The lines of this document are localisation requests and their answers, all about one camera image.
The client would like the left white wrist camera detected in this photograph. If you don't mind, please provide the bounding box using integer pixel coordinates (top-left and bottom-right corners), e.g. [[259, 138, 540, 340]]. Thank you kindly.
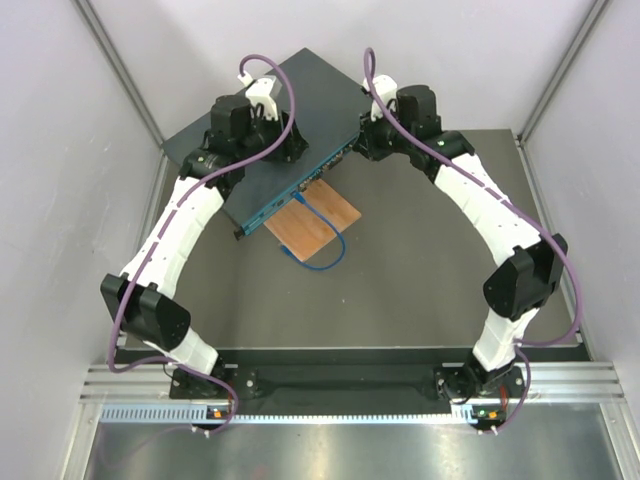
[[237, 73, 281, 121]]

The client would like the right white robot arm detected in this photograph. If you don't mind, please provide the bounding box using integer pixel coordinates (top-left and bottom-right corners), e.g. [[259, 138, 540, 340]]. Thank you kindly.
[[353, 75, 568, 396]]

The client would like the aluminium frame rail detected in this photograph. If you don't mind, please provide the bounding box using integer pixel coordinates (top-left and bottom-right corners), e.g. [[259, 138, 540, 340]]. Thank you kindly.
[[80, 362, 624, 403]]

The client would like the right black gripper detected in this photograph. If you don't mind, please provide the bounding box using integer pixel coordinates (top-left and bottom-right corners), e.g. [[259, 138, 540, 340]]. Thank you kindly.
[[350, 105, 413, 163]]

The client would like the blue ethernet cable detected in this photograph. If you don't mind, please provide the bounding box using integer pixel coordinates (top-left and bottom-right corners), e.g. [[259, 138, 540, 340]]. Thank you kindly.
[[277, 193, 348, 272]]

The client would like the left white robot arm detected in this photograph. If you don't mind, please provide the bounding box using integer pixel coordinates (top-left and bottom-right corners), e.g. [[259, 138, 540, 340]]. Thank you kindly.
[[100, 93, 306, 397]]

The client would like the grey slotted cable duct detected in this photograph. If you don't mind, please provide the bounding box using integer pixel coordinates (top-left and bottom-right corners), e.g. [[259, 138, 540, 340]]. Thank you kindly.
[[99, 403, 481, 425]]

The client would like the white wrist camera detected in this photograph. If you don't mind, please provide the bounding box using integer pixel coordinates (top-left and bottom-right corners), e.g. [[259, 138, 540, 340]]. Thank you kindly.
[[370, 74, 398, 121], [237, 73, 281, 121]]

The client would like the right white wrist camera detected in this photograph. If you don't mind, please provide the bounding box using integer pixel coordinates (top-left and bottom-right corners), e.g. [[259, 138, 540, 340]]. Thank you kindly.
[[370, 74, 398, 121]]

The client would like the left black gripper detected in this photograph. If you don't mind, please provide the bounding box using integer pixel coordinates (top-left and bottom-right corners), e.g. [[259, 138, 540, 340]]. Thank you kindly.
[[236, 107, 308, 165]]

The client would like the wooden board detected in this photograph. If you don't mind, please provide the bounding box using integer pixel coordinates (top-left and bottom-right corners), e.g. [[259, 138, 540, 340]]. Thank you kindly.
[[265, 180, 361, 262]]

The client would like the dark blue network switch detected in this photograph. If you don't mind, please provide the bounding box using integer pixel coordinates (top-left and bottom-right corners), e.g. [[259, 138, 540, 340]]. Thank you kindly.
[[161, 47, 381, 242]]

